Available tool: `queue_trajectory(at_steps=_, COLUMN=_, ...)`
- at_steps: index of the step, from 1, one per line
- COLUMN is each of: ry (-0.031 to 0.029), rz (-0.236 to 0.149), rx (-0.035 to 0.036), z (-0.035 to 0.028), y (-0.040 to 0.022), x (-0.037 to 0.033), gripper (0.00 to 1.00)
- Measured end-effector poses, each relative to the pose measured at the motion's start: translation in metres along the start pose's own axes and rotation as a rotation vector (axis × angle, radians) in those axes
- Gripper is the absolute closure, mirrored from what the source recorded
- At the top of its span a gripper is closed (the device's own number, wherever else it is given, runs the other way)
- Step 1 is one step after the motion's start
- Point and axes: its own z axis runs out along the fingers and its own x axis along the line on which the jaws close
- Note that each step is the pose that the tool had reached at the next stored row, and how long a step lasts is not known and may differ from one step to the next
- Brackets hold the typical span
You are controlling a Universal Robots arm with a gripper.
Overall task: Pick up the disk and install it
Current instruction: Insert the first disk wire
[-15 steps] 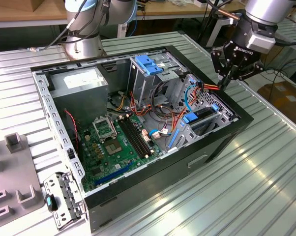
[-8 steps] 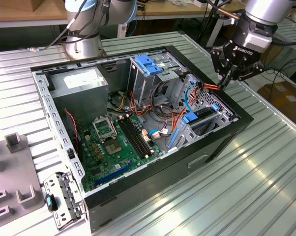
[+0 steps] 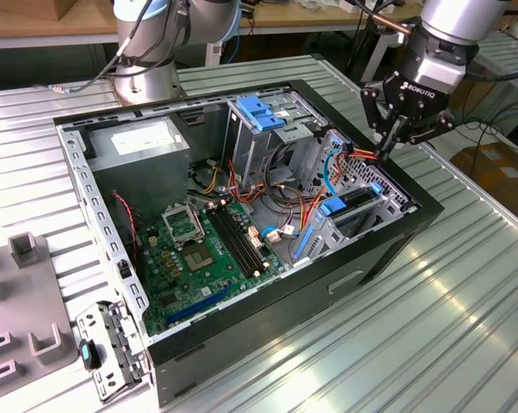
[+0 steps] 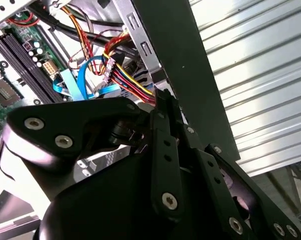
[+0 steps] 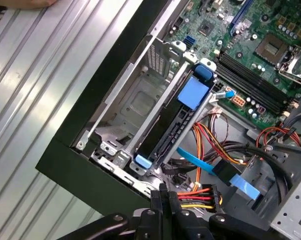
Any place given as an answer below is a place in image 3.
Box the blue expansion slot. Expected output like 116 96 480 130
163 281 237 327

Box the plain black cable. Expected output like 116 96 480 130
112 0 191 79

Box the grey power supply unit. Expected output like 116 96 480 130
85 115 192 219

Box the black cable with copper sleeve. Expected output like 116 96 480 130
355 0 417 38

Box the black RAM slot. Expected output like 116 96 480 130
215 202 272 273
205 205 260 280

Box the black plastic housing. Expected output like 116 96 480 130
176 109 208 126

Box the black clip with blue mark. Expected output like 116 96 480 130
77 337 104 372

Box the hard disk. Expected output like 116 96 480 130
293 182 383 264

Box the blue drive cage latch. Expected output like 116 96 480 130
237 96 276 133

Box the blue data wire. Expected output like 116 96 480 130
320 136 355 198

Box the metal socket cover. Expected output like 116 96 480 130
160 202 207 250

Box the red black fan wire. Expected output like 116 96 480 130
111 192 140 264

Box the black open PC case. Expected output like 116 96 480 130
52 78 446 409

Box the long wooden desk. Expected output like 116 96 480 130
0 0 428 51

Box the CPU socket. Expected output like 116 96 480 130
180 243 218 273

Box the orange red power wire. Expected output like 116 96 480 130
334 144 389 182

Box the small cardboard box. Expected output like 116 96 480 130
26 0 77 22

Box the grey parts rack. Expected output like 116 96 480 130
0 231 82 413

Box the short blue board wire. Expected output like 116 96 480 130
258 223 297 245

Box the metal slot retainer bracket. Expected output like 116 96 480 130
75 299 151 404

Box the metal slat side table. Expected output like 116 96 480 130
469 30 518 96

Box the black case fan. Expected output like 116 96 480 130
109 191 147 286

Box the orange yellow wire bundle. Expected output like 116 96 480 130
185 157 327 236

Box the grey disk bay cage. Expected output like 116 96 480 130
289 127 418 268

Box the green motherboard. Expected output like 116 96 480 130
134 198 287 337

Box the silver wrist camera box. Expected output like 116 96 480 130
411 54 467 94

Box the large flat cardboard box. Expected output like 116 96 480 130
449 143 518 206

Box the grey optical drive cage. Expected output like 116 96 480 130
221 91 330 193

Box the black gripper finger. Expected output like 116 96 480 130
392 112 454 151
361 87 401 163

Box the black cable with metal plug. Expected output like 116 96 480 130
33 0 157 95

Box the black camera cable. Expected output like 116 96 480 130
463 64 518 85

